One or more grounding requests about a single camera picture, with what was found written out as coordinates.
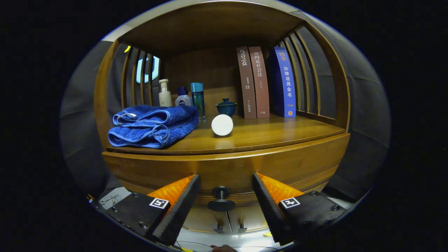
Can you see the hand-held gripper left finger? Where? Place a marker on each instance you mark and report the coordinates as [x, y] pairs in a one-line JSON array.
[[182, 210]]

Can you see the wooden countertop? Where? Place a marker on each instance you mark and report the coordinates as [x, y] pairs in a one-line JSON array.
[[280, 131]]

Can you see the wooden cabinet door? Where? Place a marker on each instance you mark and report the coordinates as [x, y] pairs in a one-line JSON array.
[[250, 218], [203, 220]]

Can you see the white lotion bottle blue cap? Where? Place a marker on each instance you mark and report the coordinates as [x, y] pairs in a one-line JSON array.
[[183, 100]]

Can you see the cream pump bottle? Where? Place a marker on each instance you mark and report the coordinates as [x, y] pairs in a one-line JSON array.
[[165, 98]]

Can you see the white green cosmetic tube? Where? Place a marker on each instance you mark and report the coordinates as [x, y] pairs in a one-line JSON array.
[[222, 125]]

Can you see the blue book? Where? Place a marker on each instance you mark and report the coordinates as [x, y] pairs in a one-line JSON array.
[[285, 84]]

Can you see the wooden drawer with black knob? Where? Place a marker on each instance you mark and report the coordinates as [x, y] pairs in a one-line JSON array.
[[227, 168]]

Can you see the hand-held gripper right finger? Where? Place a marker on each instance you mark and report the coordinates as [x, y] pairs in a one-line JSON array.
[[271, 210]]

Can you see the dark brown book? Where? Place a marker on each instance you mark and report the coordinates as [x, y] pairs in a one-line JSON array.
[[246, 84]]

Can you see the dark teal lidded teacup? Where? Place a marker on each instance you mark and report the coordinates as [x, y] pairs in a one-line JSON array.
[[226, 108]]

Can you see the reddish brown book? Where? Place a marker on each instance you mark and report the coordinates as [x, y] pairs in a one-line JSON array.
[[260, 84]]

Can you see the wooden cabinet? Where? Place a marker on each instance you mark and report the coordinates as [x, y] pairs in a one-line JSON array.
[[210, 28]]

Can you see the teal glass bottle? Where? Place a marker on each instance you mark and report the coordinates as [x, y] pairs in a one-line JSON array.
[[198, 101]]

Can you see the blue folded towel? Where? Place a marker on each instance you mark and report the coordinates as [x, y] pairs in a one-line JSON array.
[[150, 134]]

